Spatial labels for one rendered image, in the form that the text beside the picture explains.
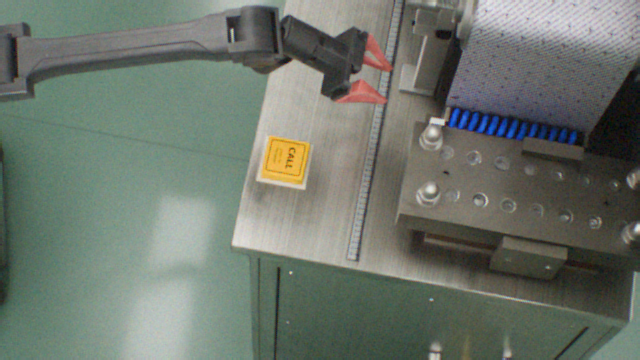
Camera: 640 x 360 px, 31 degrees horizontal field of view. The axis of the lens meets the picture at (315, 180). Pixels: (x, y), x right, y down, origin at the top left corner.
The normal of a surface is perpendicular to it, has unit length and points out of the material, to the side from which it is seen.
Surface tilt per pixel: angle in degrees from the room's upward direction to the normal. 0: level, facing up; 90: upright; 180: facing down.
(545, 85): 90
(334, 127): 0
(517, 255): 90
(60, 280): 0
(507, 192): 0
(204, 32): 13
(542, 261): 90
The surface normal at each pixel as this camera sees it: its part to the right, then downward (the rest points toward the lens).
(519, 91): -0.18, 0.91
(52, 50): -0.06, -0.18
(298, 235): 0.04, -0.37
